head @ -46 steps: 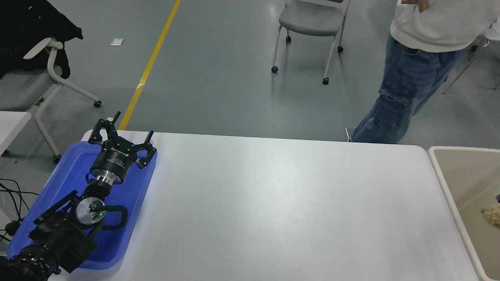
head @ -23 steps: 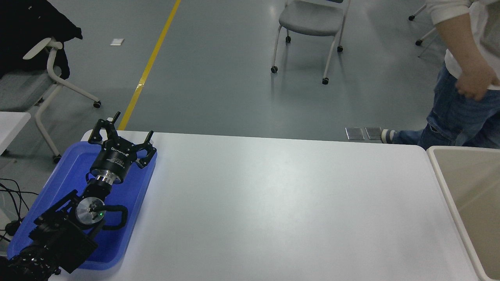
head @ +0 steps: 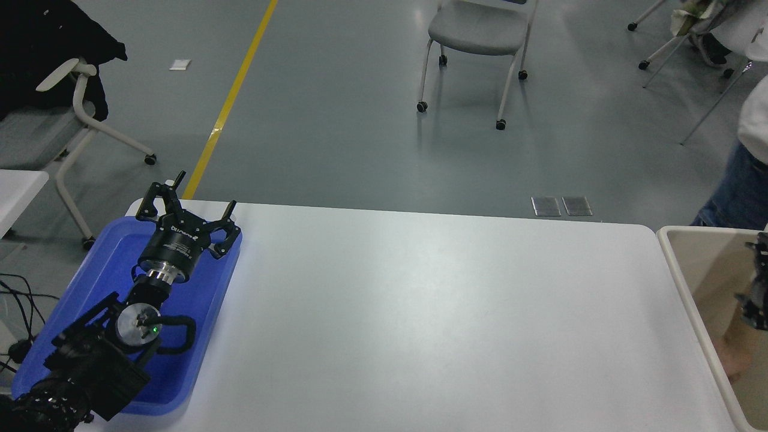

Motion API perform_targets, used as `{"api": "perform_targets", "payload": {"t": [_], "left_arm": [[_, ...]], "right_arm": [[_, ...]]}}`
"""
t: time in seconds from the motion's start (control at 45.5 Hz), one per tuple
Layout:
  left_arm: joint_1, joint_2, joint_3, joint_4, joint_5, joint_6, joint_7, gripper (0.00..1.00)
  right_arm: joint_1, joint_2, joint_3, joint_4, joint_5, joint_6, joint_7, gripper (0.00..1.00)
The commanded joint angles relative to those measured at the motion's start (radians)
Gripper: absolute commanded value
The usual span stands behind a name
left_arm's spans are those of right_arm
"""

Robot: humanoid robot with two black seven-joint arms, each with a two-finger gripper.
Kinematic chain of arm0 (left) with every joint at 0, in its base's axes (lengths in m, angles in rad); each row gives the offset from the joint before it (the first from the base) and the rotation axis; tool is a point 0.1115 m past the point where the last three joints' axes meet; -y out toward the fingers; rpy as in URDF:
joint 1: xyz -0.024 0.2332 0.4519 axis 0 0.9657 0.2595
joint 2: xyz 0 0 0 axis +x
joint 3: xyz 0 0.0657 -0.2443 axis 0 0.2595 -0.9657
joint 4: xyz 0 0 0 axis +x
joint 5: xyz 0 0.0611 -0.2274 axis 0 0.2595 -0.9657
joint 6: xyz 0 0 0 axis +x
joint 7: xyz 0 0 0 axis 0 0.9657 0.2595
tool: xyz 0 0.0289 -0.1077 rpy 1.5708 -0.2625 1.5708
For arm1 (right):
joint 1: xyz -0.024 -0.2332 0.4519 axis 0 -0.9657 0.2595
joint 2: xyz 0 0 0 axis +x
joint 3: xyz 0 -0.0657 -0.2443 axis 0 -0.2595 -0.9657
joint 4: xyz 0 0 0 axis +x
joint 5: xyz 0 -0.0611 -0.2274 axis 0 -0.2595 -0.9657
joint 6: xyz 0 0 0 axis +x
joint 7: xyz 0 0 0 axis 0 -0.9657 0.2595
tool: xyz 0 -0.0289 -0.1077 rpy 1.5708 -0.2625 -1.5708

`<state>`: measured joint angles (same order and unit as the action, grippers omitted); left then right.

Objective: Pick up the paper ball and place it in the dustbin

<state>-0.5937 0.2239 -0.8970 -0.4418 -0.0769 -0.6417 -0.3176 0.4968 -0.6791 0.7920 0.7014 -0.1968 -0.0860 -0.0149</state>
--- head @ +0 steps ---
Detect large pale bin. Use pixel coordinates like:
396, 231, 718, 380
656, 225, 768, 432

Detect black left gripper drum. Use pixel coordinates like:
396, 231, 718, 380
139, 216, 212, 284

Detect black jacket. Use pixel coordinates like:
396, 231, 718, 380
0, 0, 128, 122

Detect small white table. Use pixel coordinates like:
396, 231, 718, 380
0, 170, 50, 239

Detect blue plastic tray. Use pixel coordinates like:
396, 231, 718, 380
11, 216, 244, 416

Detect seated person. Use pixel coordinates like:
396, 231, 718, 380
699, 0, 768, 80

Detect black cables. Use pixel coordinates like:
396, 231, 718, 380
0, 273, 61, 373

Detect grey chair with armrest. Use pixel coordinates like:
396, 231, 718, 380
0, 56, 158, 251

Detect grey armless chair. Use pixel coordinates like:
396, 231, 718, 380
416, 0, 539, 131

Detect white-legged wheeled chair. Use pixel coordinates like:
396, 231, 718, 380
627, 0, 721, 91

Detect beige cloth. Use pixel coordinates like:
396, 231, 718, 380
670, 0, 721, 38

